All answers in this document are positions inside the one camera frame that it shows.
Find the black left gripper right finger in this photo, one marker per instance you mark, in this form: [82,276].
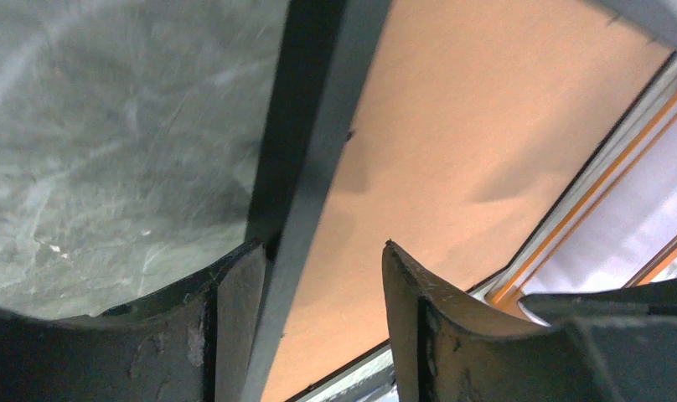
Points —
[449,346]

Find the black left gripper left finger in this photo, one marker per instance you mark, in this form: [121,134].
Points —
[189,341]

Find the black picture frame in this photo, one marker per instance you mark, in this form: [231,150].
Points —
[328,49]

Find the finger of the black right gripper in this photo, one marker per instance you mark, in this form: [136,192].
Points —
[653,299]

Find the brown backing board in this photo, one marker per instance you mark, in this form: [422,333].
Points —
[474,119]

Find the orange wooden shelf rack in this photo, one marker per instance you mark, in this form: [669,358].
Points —
[622,233]

